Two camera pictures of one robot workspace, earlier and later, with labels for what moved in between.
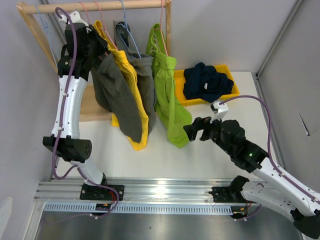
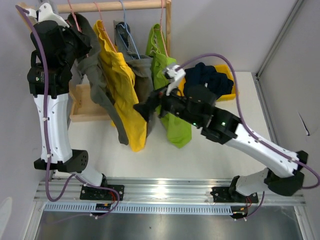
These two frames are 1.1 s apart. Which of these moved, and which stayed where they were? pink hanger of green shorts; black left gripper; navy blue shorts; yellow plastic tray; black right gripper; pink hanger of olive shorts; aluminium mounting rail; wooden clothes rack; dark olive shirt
Moved: black right gripper; black left gripper; dark olive shirt; pink hanger of olive shorts
Stayed: yellow plastic tray; navy blue shorts; wooden clothes rack; pink hanger of green shorts; aluminium mounting rail
